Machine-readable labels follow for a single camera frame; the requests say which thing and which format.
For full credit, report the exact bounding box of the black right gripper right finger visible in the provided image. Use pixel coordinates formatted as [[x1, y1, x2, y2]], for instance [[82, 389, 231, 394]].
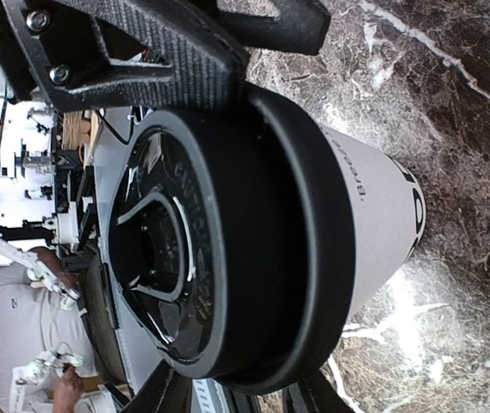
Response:
[[282, 370, 353, 413]]

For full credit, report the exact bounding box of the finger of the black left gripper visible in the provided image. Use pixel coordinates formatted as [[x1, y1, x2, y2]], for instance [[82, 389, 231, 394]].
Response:
[[2, 1, 248, 112], [216, 0, 331, 55]]

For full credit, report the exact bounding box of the single black cup lid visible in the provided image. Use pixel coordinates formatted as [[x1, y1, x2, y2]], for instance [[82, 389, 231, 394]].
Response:
[[108, 84, 356, 395]]

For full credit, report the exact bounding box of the single white paper cup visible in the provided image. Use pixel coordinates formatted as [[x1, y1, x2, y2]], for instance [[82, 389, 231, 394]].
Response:
[[320, 126, 426, 316]]

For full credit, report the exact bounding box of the person in white shirt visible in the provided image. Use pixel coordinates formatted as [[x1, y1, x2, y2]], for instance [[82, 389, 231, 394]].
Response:
[[0, 262, 97, 412]]

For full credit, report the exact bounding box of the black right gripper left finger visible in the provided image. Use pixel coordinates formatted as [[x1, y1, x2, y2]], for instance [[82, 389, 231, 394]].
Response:
[[121, 363, 193, 413]]

